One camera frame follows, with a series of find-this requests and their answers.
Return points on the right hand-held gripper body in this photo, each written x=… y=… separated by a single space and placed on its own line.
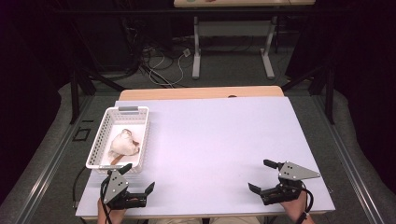
x=294 y=172

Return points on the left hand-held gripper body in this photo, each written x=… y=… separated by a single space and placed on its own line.
x=115 y=186

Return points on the cream baby bodysuit brown trim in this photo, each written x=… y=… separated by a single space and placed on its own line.
x=123 y=144

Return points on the white perforated plastic basket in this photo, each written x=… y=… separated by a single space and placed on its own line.
x=130 y=118

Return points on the person's left hand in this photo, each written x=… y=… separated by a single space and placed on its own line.
x=113 y=216

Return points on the person's right hand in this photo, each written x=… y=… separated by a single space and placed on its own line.
x=295 y=210

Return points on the brown table grommet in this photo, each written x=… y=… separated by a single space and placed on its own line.
x=232 y=96

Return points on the black metal stand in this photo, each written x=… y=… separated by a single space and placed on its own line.
x=329 y=93
x=74 y=93

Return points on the white power adapter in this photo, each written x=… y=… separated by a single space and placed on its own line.
x=186 y=52

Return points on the wooden table with white legs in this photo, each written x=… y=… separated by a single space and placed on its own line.
x=233 y=3

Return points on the aluminium floor rail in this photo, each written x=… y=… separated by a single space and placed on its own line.
x=46 y=174
x=351 y=174

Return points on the black floor socket frame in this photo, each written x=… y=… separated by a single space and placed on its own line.
x=74 y=134

